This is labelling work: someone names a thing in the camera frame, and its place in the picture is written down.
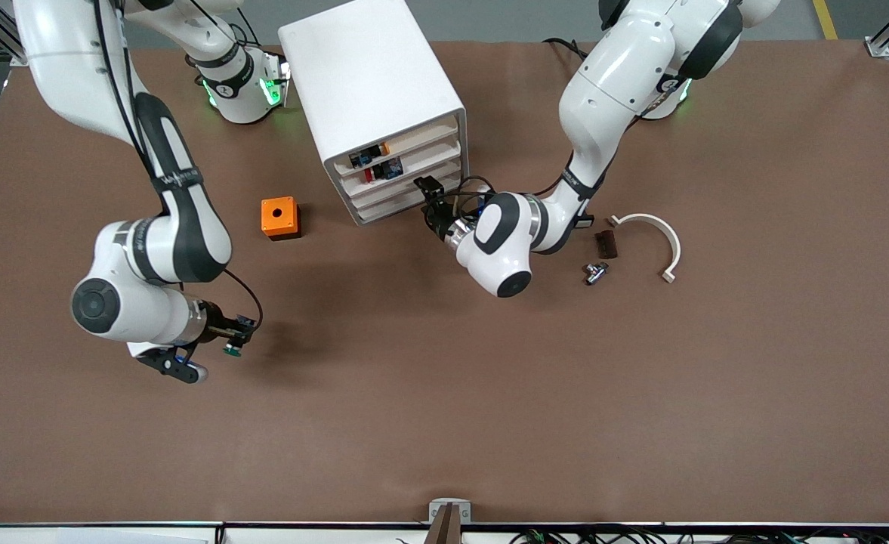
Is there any white plastic drawer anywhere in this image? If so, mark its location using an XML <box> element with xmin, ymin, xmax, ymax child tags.
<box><xmin>344</xmin><ymin>153</ymin><xmax>466</xmax><ymax>210</ymax></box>
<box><xmin>338</xmin><ymin>134</ymin><xmax>465</xmax><ymax>194</ymax></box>
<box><xmin>350</xmin><ymin>171</ymin><xmax>468</xmax><ymax>226</ymax></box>

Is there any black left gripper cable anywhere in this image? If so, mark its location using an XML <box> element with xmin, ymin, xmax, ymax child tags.
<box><xmin>438</xmin><ymin>176</ymin><xmax>499</xmax><ymax>224</ymax></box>

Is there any white drawer cabinet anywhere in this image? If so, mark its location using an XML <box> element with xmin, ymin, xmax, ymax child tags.
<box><xmin>278</xmin><ymin>0</ymin><xmax>468</xmax><ymax>227</ymax></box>

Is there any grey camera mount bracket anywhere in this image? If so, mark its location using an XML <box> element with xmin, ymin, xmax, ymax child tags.
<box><xmin>424</xmin><ymin>498</ymin><xmax>473</xmax><ymax>544</ymax></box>

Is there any white curved plastic bracket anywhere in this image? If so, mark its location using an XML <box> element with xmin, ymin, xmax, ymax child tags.
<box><xmin>607</xmin><ymin>213</ymin><xmax>682</xmax><ymax>285</ymax></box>

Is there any orange black button box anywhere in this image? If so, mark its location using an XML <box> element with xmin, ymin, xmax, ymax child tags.
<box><xmin>261</xmin><ymin>196</ymin><xmax>302</xmax><ymax>242</ymax></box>

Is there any black left arm base cable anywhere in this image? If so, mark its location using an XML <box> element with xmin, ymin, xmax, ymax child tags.
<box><xmin>541</xmin><ymin>36</ymin><xmax>593</xmax><ymax>61</ymax></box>

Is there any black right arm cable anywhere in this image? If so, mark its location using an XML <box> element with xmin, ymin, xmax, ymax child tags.
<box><xmin>94</xmin><ymin>0</ymin><xmax>265</xmax><ymax>337</ymax></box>

